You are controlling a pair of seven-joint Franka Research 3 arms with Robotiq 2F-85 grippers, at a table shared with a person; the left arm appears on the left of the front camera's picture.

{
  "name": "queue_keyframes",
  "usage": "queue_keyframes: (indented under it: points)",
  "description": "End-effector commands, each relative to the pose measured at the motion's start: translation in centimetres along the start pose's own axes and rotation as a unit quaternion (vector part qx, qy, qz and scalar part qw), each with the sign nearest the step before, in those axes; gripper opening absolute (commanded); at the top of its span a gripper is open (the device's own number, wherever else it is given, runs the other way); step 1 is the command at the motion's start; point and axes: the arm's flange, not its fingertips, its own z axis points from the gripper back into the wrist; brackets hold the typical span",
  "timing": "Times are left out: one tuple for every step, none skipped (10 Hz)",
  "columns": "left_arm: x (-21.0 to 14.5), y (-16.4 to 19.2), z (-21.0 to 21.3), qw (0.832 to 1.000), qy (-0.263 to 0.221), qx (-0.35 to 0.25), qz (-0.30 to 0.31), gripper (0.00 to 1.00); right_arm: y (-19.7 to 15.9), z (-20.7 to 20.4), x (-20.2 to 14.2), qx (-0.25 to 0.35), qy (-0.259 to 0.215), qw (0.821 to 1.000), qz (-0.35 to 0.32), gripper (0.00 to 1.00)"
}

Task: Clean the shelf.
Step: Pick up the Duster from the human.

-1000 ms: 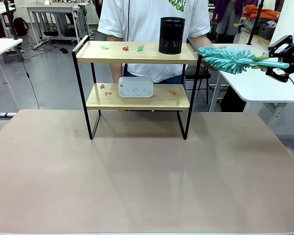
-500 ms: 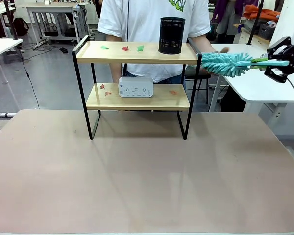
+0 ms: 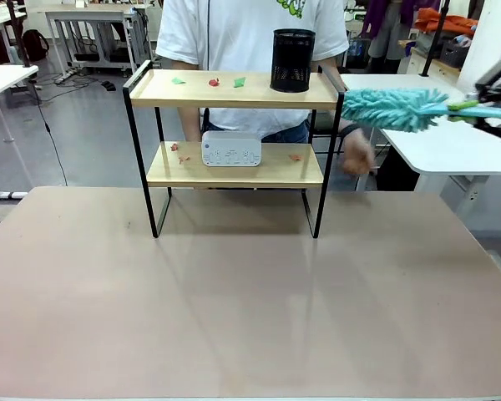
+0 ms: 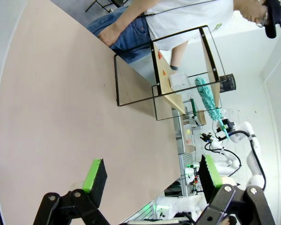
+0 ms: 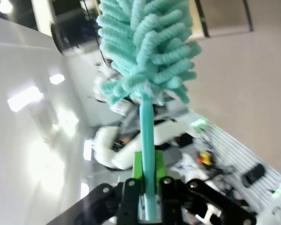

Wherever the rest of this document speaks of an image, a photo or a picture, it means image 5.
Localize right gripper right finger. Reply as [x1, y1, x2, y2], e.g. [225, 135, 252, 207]
[155, 151, 257, 225]

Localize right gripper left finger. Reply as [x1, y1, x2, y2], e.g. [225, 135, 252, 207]
[46, 151, 145, 225]

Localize teal chenille duster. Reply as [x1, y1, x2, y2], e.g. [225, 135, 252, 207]
[96, 0, 203, 222]

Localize yellow red emergency stop button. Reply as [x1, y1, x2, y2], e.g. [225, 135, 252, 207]
[198, 151, 214, 166]

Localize white slatted robot mounting base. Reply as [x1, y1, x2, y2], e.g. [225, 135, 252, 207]
[168, 117, 281, 211]

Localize black handheld device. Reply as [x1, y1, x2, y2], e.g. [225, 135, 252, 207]
[241, 163, 266, 188]

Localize black mesh pen holder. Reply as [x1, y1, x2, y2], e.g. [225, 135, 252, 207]
[50, 9, 100, 56]

